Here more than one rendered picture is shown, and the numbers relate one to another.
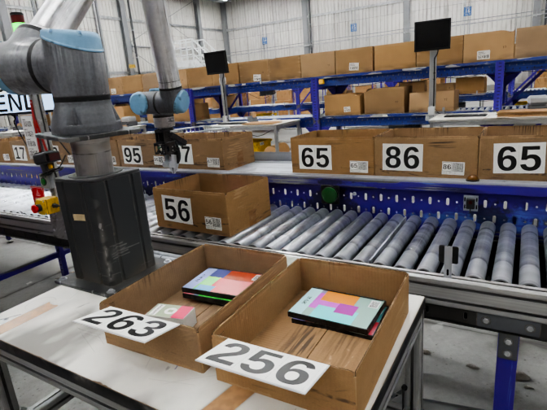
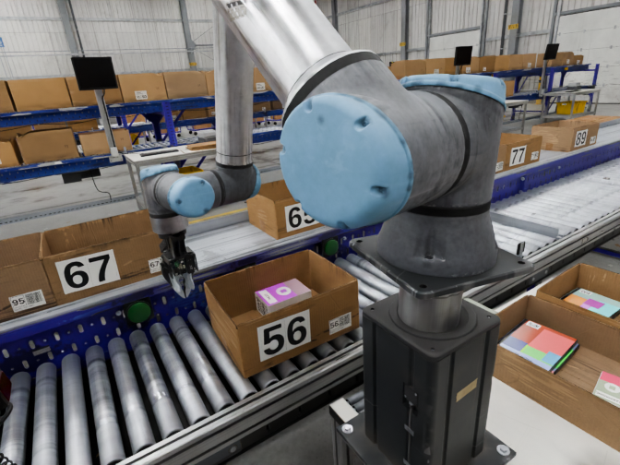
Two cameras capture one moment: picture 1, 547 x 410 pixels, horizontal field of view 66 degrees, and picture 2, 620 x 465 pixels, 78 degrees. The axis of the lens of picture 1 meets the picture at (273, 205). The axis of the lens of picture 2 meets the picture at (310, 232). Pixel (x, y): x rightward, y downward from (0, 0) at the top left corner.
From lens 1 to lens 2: 1.63 m
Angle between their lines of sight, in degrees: 59
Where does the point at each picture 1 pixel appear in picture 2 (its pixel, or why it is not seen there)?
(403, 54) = (52, 92)
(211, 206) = (339, 304)
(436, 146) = not seen: hidden behind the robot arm
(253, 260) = (507, 315)
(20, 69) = (453, 162)
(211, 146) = (155, 242)
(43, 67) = (482, 152)
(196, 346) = not seen: outside the picture
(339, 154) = not seen: hidden behind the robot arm
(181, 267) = (509, 361)
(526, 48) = (175, 90)
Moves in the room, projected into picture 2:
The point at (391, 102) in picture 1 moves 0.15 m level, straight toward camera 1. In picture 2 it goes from (59, 147) to (63, 147)
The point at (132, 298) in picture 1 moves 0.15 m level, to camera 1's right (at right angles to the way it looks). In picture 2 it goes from (596, 410) to (584, 363)
